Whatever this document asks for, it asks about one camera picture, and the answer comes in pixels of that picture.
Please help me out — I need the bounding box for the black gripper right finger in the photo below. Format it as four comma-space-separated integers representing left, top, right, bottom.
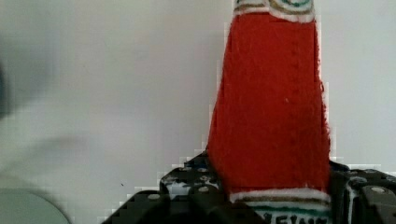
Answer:
330, 161, 396, 224

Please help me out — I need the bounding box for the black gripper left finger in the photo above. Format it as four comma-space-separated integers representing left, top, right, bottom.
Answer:
101, 151, 268, 224

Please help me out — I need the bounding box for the red plush ketchup bottle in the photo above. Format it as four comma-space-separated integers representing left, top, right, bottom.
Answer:
207, 0, 332, 224

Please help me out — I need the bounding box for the green mug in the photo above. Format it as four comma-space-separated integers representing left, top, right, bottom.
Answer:
0, 189, 70, 224

